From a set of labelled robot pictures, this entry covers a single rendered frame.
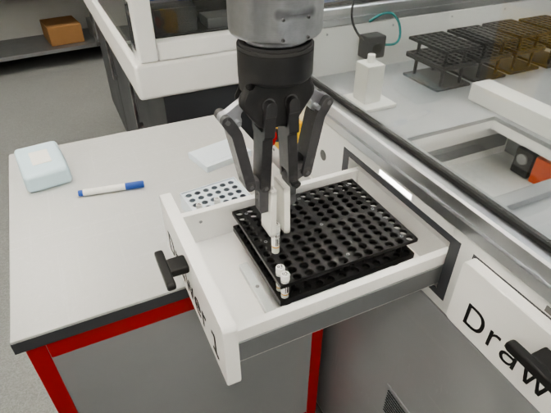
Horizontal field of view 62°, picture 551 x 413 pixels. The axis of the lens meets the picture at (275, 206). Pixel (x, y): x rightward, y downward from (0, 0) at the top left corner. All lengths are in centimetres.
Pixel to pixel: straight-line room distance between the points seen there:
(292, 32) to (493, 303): 40
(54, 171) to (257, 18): 77
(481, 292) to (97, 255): 64
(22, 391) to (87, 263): 91
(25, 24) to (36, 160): 363
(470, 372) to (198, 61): 104
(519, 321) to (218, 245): 44
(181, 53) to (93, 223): 58
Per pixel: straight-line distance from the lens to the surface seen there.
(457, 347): 76
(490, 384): 74
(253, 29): 42
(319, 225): 69
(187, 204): 92
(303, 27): 43
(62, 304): 84
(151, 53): 134
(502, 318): 63
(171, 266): 62
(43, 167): 113
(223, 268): 72
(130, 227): 95
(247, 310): 66
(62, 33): 435
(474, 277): 64
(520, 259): 60
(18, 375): 180
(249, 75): 45
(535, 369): 58
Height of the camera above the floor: 133
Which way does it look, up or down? 37 degrees down
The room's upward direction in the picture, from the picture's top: straight up
